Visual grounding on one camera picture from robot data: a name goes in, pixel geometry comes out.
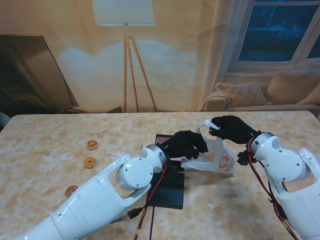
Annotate red black arm cables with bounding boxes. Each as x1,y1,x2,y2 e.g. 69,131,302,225
127,163,168,240
246,139,298,237

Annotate red-brown glazed mini donut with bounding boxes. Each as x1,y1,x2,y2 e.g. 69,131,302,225
64,185,79,200

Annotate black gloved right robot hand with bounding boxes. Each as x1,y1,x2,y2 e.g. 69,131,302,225
209,114,258,146

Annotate black gift box lid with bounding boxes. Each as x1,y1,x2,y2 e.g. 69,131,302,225
147,171,186,210

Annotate black gift box pink inside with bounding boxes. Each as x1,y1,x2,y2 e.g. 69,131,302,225
154,133,186,173

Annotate red black right arm cables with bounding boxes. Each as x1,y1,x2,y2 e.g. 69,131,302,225
246,139,298,237

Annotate dark grey chair edge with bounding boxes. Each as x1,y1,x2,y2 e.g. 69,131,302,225
0,111,11,131

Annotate red black left arm cables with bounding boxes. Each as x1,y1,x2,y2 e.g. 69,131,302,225
127,163,168,240

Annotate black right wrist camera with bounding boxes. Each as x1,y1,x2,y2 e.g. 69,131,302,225
237,149,252,166

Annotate orange glazed mini donut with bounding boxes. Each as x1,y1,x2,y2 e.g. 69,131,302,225
83,156,97,169

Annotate white plastic bag orange logo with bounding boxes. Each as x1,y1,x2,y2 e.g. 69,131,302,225
180,119,238,176

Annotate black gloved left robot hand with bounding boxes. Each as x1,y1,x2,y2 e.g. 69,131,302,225
162,130,209,167

